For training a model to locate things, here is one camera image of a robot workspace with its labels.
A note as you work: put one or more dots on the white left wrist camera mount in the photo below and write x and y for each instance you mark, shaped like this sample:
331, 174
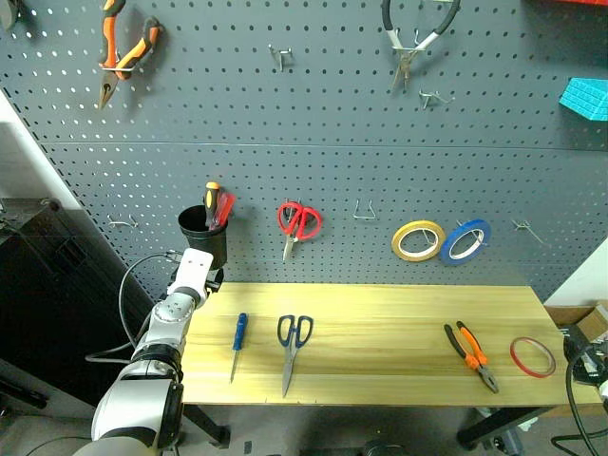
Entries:
194, 271

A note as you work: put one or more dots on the dark grey pegboard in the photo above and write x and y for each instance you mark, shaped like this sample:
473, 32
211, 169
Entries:
332, 152

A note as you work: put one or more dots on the metal pegboard hook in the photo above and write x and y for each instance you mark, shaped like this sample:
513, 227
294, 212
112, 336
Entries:
357, 216
525, 227
430, 97
280, 54
124, 222

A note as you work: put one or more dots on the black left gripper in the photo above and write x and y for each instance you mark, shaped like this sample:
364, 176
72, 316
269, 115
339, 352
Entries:
214, 279

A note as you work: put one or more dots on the orange black needle-nose pliers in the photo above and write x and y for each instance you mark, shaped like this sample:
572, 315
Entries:
135, 52

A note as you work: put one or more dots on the orange black screwdriver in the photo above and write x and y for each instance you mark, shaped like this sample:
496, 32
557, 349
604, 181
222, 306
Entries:
211, 199

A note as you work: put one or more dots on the black table leg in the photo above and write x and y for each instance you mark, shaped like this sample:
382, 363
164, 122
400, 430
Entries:
499, 423
209, 425

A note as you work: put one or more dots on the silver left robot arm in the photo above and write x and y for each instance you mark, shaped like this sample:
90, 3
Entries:
152, 380

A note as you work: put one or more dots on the cardboard box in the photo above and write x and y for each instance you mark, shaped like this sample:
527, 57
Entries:
586, 318

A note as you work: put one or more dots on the orange black combination pliers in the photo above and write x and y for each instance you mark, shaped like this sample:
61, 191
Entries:
475, 358

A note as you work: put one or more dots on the blue tape roll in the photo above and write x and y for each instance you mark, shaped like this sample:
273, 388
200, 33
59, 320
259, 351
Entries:
449, 252

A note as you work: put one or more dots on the teal plastic bin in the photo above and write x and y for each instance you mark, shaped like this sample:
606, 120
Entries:
586, 97

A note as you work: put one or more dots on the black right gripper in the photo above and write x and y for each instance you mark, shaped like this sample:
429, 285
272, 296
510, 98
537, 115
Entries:
578, 349

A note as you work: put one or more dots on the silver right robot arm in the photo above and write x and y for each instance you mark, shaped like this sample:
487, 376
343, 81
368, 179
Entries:
604, 392

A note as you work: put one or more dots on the dark rounded shape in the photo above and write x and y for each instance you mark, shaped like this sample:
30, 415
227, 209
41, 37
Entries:
382, 449

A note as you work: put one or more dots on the black plastic cup holder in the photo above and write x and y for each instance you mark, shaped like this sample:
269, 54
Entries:
209, 242

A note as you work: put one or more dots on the yellow tape roll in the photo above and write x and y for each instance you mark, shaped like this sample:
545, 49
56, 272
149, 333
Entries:
398, 247

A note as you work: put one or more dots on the red plastic bin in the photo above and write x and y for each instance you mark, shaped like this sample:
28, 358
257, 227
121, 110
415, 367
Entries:
570, 2

